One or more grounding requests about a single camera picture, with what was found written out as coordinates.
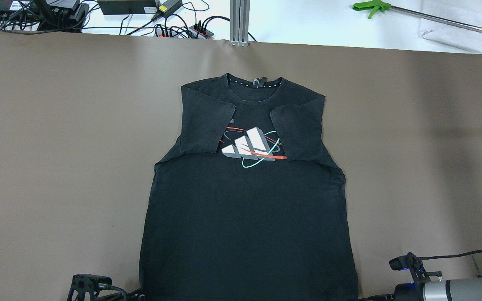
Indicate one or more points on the aluminium frame post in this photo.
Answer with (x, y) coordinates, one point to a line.
(239, 22)

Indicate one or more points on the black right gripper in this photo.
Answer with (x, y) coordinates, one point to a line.
(408, 292)

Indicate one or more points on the black graphic t-shirt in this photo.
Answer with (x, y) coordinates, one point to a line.
(248, 204)

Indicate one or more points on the black electronics box with cables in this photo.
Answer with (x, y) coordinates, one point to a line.
(61, 15)

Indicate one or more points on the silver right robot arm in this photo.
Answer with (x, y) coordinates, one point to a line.
(469, 289)

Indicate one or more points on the red black usb hub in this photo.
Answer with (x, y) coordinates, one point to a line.
(200, 32)

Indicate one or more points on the black power adapter box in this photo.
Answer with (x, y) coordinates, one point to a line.
(125, 7)

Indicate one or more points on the green handled reacher tool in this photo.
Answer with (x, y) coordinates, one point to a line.
(375, 6)

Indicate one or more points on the white cloth on table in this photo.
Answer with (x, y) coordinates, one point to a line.
(464, 11)

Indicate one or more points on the black power brick yellow label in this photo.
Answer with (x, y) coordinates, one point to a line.
(169, 7)

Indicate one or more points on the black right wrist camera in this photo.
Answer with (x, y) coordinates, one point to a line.
(415, 266)

